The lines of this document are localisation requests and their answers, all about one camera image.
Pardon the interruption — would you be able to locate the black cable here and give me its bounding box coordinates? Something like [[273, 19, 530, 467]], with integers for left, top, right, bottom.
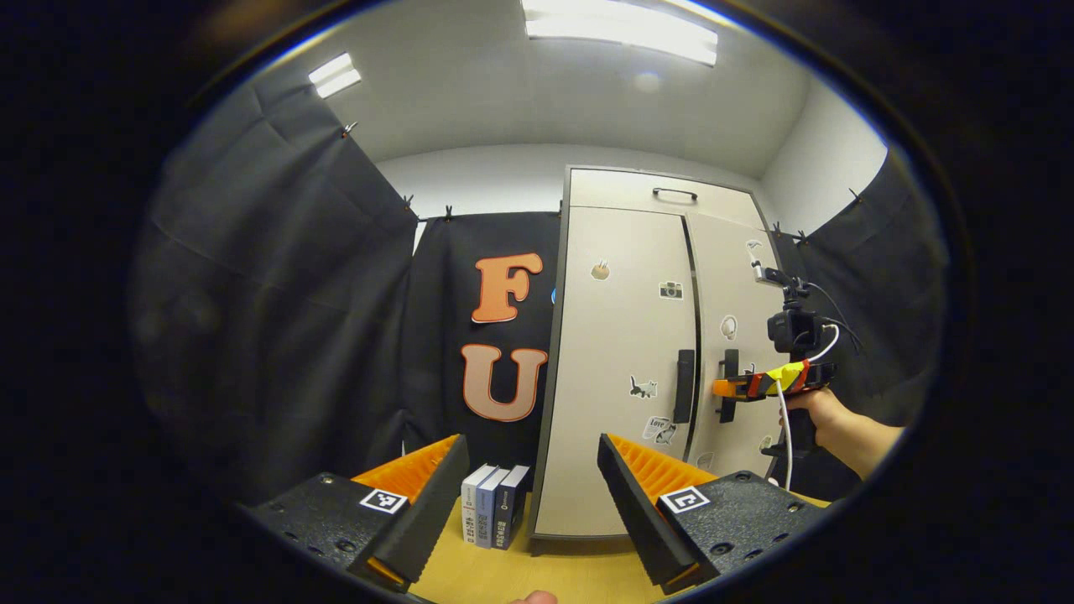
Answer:
[[807, 280, 866, 355]]

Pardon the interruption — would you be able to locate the white cable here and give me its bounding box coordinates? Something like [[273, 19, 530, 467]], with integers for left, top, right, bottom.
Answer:
[[774, 322, 841, 492]]

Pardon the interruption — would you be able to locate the beige cabinet drawer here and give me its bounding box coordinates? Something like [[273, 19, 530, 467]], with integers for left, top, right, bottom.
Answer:
[[568, 167, 769, 232]]

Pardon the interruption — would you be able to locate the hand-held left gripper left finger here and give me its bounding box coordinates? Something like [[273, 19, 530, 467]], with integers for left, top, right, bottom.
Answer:
[[243, 434, 471, 592]]

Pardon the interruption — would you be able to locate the large ceiling light panel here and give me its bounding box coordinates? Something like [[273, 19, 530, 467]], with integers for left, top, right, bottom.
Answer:
[[519, 0, 721, 67]]

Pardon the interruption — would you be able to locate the dark blue book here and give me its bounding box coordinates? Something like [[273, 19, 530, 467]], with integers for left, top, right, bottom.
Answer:
[[492, 464, 532, 551]]

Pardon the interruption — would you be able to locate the grey blue book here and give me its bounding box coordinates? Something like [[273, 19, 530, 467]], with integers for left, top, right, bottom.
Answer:
[[475, 466, 513, 549]]

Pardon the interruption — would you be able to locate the black cabinet door handle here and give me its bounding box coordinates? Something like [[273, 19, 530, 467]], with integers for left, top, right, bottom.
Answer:
[[673, 349, 696, 424], [718, 348, 740, 424]]

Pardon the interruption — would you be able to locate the beige shoe cabinet door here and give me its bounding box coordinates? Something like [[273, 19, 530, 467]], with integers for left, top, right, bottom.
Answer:
[[686, 211, 787, 481], [534, 206, 698, 539]]

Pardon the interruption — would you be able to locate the small ceiling light panel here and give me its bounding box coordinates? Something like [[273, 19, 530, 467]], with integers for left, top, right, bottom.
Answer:
[[307, 52, 363, 100]]

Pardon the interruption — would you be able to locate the beige double-door shoe cabinet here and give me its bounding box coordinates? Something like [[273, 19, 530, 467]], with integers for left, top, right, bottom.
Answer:
[[529, 165, 808, 556]]

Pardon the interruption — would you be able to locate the black backdrop cloth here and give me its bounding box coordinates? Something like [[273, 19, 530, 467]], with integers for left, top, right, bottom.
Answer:
[[130, 67, 951, 508]]

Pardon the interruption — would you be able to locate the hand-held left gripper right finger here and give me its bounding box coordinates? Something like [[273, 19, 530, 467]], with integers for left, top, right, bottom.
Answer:
[[597, 433, 832, 595]]

